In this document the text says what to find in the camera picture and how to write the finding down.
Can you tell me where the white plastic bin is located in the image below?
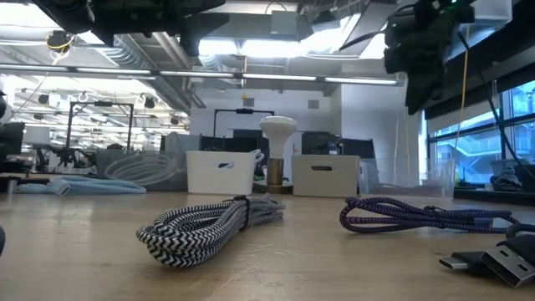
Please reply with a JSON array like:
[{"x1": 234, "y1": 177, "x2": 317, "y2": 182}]
[{"x1": 186, "y1": 150, "x2": 257, "y2": 196}]

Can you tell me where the clear plastic bin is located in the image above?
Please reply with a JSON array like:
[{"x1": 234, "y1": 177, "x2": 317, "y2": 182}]
[{"x1": 358, "y1": 157, "x2": 456, "y2": 199}]

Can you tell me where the white bulb on brass socket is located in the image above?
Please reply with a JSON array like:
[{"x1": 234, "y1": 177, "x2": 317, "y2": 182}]
[{"x1": 252, "y1": 115, "x2": 299, "y2": 195}]

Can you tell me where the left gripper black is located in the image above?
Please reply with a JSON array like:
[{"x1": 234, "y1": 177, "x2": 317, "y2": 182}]
[{"x1": 91, "y1": 0, "x2": 230, "y2": 58}]

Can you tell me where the dark grey translucent bin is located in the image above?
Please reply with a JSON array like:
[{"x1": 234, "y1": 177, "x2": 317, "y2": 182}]
[{"x1": 95, "y1": 149, "x2": 188, "y2": 192}]

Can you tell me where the black background machine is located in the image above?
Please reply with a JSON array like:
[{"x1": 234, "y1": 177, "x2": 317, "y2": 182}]
[{"x1": 0, "y1": 121, "x2": 25, "y2": 173}]

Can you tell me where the black yellow hanging reel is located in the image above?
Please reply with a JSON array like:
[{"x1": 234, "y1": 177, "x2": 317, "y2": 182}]
[{"x1": 44, "y1": 29, "x2": 76, "y2": 55}]

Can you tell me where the black white striped bundle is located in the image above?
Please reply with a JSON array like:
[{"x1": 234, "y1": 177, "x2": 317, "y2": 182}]
[{"x1": 489, "y1": 166, "x2": 524, "y2": 192}]

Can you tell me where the yellow cord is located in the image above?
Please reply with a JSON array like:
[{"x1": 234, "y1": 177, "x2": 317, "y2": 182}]
[{"x1": 453, "y1": 24, "x2": 471, "y2": 147}]

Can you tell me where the black cable with USB plug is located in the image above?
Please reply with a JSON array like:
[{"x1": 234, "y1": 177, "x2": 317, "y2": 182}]
[{"x1": 438, "y1": 223, "x2": 535, "y2": 289}]

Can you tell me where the light grey plastic bin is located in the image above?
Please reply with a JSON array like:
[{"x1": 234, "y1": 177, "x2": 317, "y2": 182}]
[{"x1": 292, "y1": 154, "x2": 361, "y2": 198}]

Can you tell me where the grey ceiling junction box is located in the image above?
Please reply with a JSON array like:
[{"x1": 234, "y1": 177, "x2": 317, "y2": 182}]
[{"x1": 270, "y1": 10, "x2": 298, "y2": 37}]

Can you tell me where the black white zigzag braided cable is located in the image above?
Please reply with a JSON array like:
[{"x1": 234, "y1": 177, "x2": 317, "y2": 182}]
[{"x1": 135, "y1": 194, "x2": 287, "y2": 269}]

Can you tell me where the dark side bench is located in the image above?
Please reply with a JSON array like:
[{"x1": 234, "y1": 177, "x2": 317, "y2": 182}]
[{"x1": 453, "y1": 186, "x2": 535, "y2": 207}]

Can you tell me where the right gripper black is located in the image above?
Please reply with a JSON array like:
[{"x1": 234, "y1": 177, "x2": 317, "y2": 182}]
[{"x1": 383, "y1": 0, "x2": 476, "y2": 116}]

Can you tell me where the purple braided cable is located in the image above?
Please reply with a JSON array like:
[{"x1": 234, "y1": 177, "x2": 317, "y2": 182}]
[{"x1": 339, "y1": 196, "x2": 522, "y2": 235}]

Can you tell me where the long ceiling light bar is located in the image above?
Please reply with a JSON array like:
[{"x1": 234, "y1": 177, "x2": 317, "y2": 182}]
[{"x1": 0, "y1": 62, "x2": 402, "y2": 87}]

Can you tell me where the black metal frame stand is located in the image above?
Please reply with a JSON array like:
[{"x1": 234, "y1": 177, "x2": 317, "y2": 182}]
[
  {"x1": 212, "y1": 108, "x2": 276, "y2": 139},
  {"x1": 64, "y1": 100, "x2": 135, "y2": 168}
]

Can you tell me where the large window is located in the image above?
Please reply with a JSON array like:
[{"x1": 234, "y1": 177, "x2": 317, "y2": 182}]
[{"x1": 425, "y1": 79, "x2": 535, "y2": 185}]

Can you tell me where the black equipment stack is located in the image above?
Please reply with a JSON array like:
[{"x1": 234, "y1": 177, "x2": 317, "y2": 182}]
[{"x1": 300, "y1": 131, "x2": 376, "y2": 161}]

